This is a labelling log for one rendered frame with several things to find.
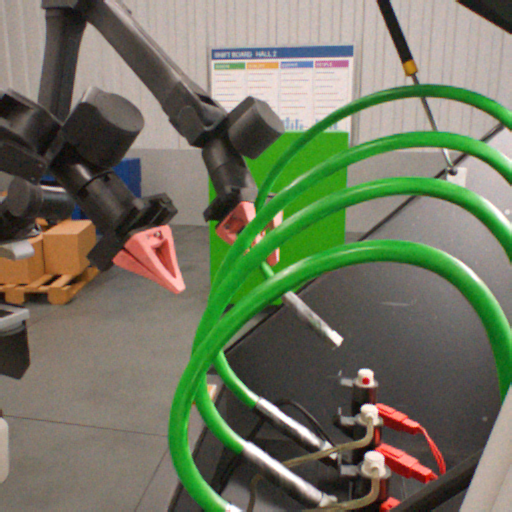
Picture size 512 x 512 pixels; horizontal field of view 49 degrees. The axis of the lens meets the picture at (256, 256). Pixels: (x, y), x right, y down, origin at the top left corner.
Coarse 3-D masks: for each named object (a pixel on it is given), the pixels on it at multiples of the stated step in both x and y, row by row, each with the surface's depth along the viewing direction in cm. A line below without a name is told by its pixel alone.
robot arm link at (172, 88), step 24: (72, 0) 95; (96, 0) 95; (120, 0) 104; (96, 24) 96; (120, 24) 92; (120, 48) 92; (144, 48) 89; (144, 72) 89; (168, 72) 86; (168, 96) 84; (192, 96) 81; (168, 120) 84
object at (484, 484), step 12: (504, 408) 23; (504, 420) 23; (492, 432) 24; (504, 432) 23; (492, 444) 23; (504, 444) 23; (492, 456) 23; (504, 456) 23; (480, 468) 24; (492, 468) 23; (504, 468) 23; (480, 480) 24; (492, 480) 23; (504, 480) 23; (468, 492) 24; (480, 492) 24; (492, 492) 23; (504, 492) 21; (468, 504) 24; (480, 504) 24; (492, 504) 23; (504, 504) 21
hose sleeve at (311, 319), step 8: (288, 296) 73; (296, 296) 74; (288, 304) 73; (296, 304) 73; (304, 304) 73; (296, 312) 73; (304, 312) 73; (312, 312) 73; (304, 320) 73; (312, 320) 72; (320, 320) 72; (312, 328) 72; (320, 328) 72; (328, 328) 72; (320, 336) 72
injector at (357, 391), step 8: (376, 384) 62; (352, 392) 62; (360, 392) 61; (368, 392) 61; (376, 392) 61; (352, 400) 62; (360, 400) 61; (368, 400) 61; (376, 400) 62; (352, 408) 63; (360, 408) 61; (336, 416) 64; (352, 416) 63; (336, 424) 63; (344, 432) 63; (352, 432) 63; (352, 488) 65; (352, 496) 65
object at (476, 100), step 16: (368, 96) 63; (384, 96) 62; (400, 96) 61; (416, 96) 60; (432, 96) 59; (448, 96) 58; (464, 96) 57; (480, 96) 57; (336, 112) 65; (352, 112) 64; (496, 112) 56; (320, 128) 66; (304, 144) 68; (288, 160) 70; (272, 176) 71; (256, 208) 73; (272, 272) 75
